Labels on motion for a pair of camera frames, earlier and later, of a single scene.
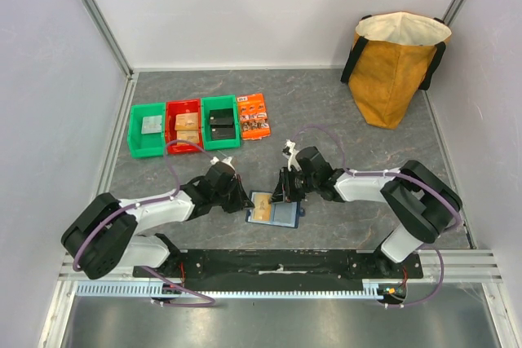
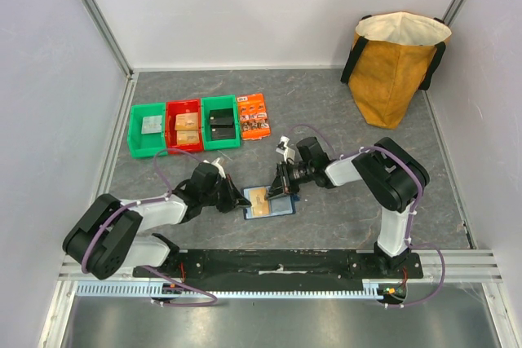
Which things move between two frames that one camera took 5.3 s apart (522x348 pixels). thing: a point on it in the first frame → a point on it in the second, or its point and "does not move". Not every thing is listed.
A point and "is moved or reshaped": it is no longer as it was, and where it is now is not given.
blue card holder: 281,213 is moved or reshaped
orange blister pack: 253,116 does not move
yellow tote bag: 392,55 does not move
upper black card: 221,116 does not move
